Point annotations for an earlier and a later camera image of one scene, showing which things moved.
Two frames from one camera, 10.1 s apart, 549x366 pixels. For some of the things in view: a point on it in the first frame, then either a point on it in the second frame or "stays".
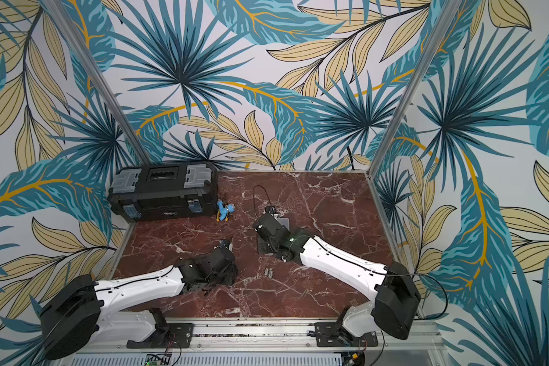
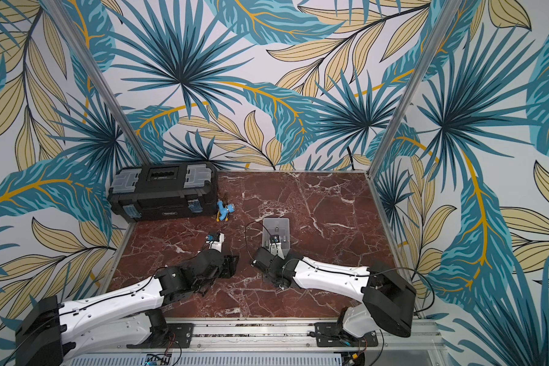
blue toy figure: [223, 212] stays
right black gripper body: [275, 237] → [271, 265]
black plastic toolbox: [165, 190] stays
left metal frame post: [64, 21] stays
